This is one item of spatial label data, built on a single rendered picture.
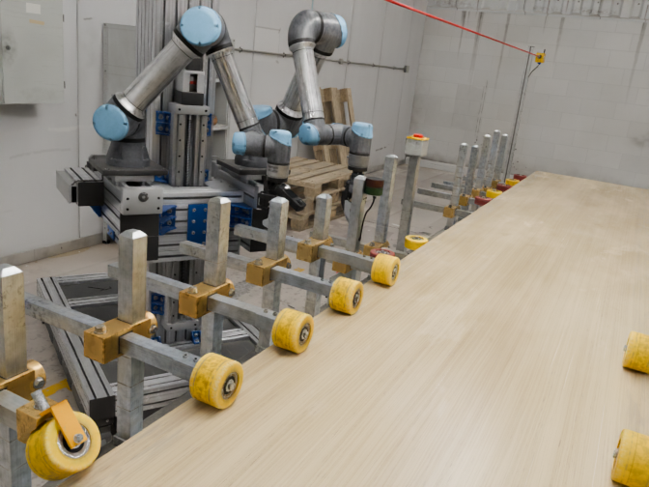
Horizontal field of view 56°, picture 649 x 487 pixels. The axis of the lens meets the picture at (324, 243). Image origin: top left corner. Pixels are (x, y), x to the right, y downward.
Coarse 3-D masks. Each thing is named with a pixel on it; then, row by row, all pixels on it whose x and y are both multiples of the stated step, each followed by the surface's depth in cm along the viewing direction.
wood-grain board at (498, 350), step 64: (512, 192) 324; (576, 192) 346; (640, 192) 372; (448, 256) 198; (512, 256) 206; (576, 256) 214; (640, 256) 224; (320, 320) 138; (384, 320) 142; (448, 320) 146; (512, 320) 151; (576, 320) 155; (640, 320) 160; (256, 384) 109; (320, 384) 111; (384, 384) 113; (448, 384) 116; (512, 384) 119; (576, 384) 122; (640, 384) 125; (128, 448) 88; (192, 448) 89; (256, 448) 91; (320, 448) 92; (384, 448) 94; (448, 448) 96; (512, 448) 98; (576, 448) 100
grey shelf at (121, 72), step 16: (112, 32) 405; (128, 32) 398; (112, 48) 408; (128, 48) 401; (112, 64) 410; (128, 64) 404; (112, 80) 413; (128, 80) 407; (224, 96) 480; (224, 112) 483; (224, 128) 478; (224, 144) 490
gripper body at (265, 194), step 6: (264, 180) 207; (270, 180) 202; (276, 180) 201; (282, 180) 202; (264, 186) 208; (270, 186) 205; (264, 192) 206; (270, 192) 205; (258, 198) 206; (264, 198) 205; (270, 198) 203; (264, 204) 206; (264, 210) 206
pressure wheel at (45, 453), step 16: (80, 416) 83; (32, 432) 82; (48, 432) 78; (96, 432) 83; (32, 448) 79; (48, 448) 78; (64, 448) 79; (80, 448) 81; (96, 448) 82; (32, 464) 79; (48, 464) 78; (64, 464) 78; (80, 464) 80
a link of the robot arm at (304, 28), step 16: (304, 16) 211; (288, 32) 213; (304, 32) 210; (304, 48) 211; (304, 64) 210; (304, 80) 211; (304, 96) 211; (320, 96) 213; (304, 112) 212; (320, 112) 211; (304, 128) 210; (320, 128) 211; (304, 144) 212; (320, 144) 214
